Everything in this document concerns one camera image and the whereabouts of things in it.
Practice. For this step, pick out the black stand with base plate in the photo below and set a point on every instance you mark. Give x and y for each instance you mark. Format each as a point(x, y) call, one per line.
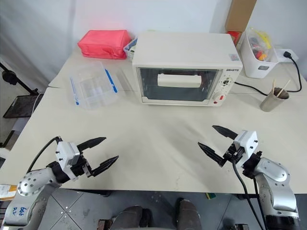
point(21, 105)

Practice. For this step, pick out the white toaster oven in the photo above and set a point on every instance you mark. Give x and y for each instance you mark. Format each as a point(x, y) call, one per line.
point(182, 48)

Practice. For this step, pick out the clear organizer box blue latches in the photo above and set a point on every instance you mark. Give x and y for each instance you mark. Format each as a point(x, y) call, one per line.
point(92, 86)

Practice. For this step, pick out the small red box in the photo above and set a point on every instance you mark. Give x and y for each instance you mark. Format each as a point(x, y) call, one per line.
point(233, 36)

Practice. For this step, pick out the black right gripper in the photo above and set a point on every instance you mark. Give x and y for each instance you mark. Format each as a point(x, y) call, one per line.
point(233, 154)

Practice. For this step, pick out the brown cardboard box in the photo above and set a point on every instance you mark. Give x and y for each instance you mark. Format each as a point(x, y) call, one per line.
point(239, 14)

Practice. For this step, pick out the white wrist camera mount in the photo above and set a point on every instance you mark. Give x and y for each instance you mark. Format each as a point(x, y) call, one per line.
point(248, 143)
point(64, 153)

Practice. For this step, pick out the dark rounded shape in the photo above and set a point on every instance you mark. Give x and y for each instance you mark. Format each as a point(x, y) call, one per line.
point(129, 218)
point(188, 213)

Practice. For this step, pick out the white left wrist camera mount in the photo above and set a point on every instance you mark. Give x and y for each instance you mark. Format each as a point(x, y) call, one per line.
point(64, 153)

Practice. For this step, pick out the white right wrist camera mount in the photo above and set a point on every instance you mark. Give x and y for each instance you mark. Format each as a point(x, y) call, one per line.
point(248, 143)

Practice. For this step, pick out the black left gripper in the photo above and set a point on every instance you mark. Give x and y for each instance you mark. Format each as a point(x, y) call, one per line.
point(82, 167)

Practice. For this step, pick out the cardboard box with label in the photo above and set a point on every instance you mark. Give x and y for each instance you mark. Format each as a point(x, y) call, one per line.
point(7, 191)

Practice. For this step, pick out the pink fabric bag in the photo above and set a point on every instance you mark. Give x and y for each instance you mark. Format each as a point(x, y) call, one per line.
point(103, 43)

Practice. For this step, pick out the wooden chopstick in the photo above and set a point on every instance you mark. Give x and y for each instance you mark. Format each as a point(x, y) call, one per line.
point(284, 88)
point(273, 85)

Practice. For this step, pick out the metal cup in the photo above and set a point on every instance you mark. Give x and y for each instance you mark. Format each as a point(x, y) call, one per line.
point(272, 103)

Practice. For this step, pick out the green yellow sponge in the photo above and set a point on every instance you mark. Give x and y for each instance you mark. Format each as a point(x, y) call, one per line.
point(210, 196)

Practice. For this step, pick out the white plastic storage bin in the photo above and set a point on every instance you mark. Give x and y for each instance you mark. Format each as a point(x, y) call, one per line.
point(259, 64)

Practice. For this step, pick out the white power strip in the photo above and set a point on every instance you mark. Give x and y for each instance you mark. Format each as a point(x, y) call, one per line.
point(280, 56)

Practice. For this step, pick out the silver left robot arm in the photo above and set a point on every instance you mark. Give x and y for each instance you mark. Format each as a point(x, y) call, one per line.
point(31, 184)

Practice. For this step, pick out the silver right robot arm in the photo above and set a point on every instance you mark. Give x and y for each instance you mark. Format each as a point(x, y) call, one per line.
point(275, 177)

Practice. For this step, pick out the small clear bin blue rim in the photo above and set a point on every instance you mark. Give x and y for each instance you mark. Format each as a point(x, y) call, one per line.
point(130, 49)

